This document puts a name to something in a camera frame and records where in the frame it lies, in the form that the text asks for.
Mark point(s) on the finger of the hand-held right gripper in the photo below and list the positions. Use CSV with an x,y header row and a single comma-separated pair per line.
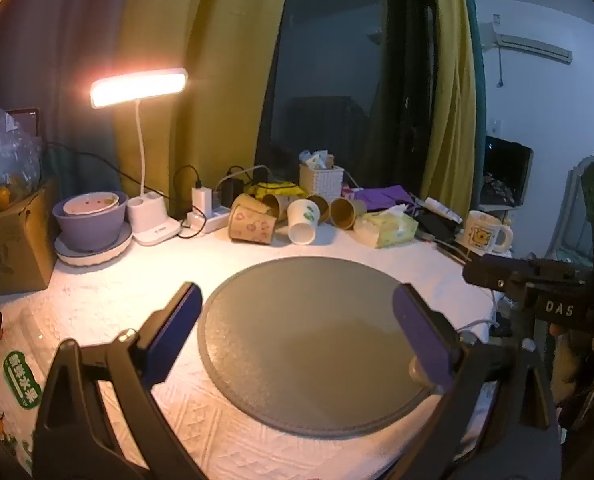
x,y
492,272

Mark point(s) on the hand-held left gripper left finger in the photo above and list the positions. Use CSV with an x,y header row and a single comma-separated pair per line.
x,y
172,332

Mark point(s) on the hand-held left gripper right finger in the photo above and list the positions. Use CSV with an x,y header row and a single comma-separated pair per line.
x,y
422,332

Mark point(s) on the patterned brown paper cup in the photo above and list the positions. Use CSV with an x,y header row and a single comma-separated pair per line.
x,y
249,225

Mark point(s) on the plain brown paper cup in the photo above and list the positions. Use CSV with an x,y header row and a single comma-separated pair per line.
x,y
344,213
321,207
276,205

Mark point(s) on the white paper cup green print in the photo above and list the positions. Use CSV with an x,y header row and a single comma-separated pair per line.
x,y
303,222

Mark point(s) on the person's right hand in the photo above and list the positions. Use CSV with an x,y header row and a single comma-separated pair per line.
x,y
577,360

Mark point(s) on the white mug with yellow bear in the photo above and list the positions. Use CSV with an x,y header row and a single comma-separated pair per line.
x,y
483,232

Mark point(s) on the white tube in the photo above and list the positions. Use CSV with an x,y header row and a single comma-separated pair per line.
x,y
443,207

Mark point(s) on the white ribbed plate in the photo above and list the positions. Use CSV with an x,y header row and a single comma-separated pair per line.
x,y
97,255

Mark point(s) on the yellow-green tissue pack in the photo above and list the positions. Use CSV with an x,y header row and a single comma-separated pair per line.
x,y
384,227

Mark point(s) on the white desk lamp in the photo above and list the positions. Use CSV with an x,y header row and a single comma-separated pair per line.
x,y
154,220

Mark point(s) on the round grey mat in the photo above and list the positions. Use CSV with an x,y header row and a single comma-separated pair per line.
x,y
307,340

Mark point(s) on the white power strip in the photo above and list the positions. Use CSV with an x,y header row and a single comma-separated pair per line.
x,y
209,221

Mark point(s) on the purple bowl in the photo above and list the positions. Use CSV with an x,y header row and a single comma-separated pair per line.
x,y
89,230

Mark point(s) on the purple cloth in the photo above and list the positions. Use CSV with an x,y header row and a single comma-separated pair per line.
x,y
382,196

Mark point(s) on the white charger plug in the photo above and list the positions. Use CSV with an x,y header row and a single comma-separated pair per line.
x,y
202,199

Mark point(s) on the pink bowl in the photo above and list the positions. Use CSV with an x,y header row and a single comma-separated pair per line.
x,y
89,205

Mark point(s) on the black power adapter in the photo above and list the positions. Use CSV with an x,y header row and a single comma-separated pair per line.
x,y
232,191

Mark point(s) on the fruit printed plastic bag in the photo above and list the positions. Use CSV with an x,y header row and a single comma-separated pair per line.
x,y
7,395

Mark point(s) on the yellow snack packet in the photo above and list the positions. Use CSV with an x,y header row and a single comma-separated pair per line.
x,y
279,191

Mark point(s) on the white woven basket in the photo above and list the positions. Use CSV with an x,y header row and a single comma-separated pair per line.
x,y
321,183

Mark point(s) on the cardboard box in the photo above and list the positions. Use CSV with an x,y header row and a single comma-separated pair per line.
x,y
12,250

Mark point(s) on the yellow curtain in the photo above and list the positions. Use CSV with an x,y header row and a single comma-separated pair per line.
x,y
452,85
197,60

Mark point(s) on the packets in basket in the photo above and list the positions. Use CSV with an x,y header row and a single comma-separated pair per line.
x,y
317,158

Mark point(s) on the white air conditioner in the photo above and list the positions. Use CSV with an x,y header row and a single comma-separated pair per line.
x,y
532,45

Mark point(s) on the clear plastic bag with fruit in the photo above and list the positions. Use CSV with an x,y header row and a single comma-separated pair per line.
x,y
2,160

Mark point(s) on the dark window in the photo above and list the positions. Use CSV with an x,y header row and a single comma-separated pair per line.
x,y
347,70

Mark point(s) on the grey-blue curtain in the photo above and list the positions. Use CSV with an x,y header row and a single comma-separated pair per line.
x,y
52,50

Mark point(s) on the white wall socket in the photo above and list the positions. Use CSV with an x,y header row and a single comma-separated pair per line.
x,y
495,125

